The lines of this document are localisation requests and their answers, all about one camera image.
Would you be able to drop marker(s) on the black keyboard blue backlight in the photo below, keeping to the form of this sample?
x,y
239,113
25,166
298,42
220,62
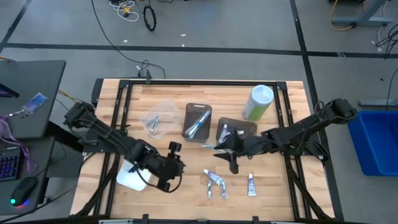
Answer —
x,y
9,163

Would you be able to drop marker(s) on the small white toothpaste tube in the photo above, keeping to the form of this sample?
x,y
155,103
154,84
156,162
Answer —
x,y
241,132

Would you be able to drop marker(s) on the black computer mouse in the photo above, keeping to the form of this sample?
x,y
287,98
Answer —
x,y
23,191

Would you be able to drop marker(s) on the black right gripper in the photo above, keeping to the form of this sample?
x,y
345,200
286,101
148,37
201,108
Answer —
x,y
253,145

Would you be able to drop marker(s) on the clear plastic bag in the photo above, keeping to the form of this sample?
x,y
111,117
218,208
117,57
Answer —
x,y
169,115

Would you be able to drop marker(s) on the smoky grey narrow bin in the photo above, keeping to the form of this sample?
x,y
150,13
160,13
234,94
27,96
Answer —
x,y
191,110

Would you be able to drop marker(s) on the dark grey desk panel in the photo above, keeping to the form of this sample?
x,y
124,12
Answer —
x,y
40,161

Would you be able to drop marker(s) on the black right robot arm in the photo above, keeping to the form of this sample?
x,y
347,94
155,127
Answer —
x,y
311,124

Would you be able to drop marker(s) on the white plastic bin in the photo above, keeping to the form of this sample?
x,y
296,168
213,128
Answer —
x,y
130,182

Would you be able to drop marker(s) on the white green wipes canister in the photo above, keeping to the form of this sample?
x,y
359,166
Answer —
x,y
258,102

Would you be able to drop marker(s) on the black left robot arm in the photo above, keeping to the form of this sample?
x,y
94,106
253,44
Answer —
x,y
93,123

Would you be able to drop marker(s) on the smoky grey wide bin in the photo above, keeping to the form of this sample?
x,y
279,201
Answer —
x,y
245,126

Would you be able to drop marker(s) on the blue white toothbrush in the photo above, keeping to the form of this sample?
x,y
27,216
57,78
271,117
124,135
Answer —
x,y
208,146
192,130
203,119

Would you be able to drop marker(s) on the white blue toothpaste tube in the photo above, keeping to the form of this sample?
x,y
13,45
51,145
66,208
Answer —
x,y
252,186
214,177
224,132

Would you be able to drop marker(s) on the black device purple edge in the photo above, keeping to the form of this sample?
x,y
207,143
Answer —
x,y
6,90

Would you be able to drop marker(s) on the blue plastic tote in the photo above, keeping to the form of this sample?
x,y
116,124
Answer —
x,y
376,143

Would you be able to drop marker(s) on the black aluminium table frame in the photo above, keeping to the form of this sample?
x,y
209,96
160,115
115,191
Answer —
x,y
202,82

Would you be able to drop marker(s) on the grey metal stand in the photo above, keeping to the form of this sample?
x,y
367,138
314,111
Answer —
x,y
360,21

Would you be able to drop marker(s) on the blue badge card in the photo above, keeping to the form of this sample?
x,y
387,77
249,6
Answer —
x,y
35,102

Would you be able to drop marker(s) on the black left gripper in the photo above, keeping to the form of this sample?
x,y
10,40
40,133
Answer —
x,y
168,168

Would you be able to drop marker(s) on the black desk top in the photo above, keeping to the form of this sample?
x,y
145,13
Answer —
x,y
31,93

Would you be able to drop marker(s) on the grey metal bar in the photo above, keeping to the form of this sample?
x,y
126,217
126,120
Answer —
x,y
379,102

